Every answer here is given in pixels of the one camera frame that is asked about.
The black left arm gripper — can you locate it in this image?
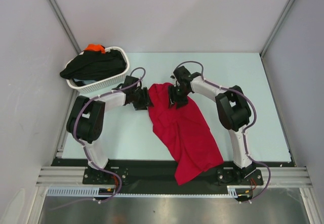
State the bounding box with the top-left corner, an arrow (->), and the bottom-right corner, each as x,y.
131,87 -> 154,111

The red t shirt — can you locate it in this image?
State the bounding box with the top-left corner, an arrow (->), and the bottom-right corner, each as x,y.
148,82 -> 224,185

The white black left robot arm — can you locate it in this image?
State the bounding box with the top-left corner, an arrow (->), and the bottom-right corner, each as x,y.
66,76 -> 153,184

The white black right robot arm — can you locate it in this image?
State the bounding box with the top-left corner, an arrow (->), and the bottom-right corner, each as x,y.
168,66 -> 256,184

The white plastic laundry basket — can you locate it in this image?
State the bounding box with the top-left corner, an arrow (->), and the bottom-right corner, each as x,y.
60,44 -> 130,93

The light blue t shirt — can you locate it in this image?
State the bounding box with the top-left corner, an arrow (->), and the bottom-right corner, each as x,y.
72,79 -> 96,87

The black t shirt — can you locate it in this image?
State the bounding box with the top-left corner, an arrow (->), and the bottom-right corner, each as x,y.
60,50 -> 127,81

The orange t shirt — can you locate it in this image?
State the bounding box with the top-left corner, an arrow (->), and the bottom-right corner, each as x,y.
84,43 -> 106,54

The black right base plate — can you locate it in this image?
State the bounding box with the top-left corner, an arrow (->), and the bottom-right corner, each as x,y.
217,167 -> 264,186

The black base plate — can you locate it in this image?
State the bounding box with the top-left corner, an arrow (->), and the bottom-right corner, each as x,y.
217,167 -> 264,186
83,167 -> 129,185

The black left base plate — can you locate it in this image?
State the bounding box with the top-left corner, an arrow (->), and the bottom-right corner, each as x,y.
83,167 -> 129,185

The white slotted cable duct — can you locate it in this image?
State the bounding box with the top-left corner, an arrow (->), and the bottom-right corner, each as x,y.
47,187 -> 115,197

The aluminium front rail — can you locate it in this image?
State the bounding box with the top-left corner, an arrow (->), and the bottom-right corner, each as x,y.
36,166 -> 312,188

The left aluminium corner post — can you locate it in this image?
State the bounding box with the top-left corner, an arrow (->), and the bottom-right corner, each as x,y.
47,0 -> 81,54

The aluminium corner post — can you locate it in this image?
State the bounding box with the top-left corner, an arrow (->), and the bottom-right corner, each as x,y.
47,0 -> 81,54
259,0 -> 296,59

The right aluminium corner post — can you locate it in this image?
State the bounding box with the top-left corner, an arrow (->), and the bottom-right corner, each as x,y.
259,0 -> 296,59

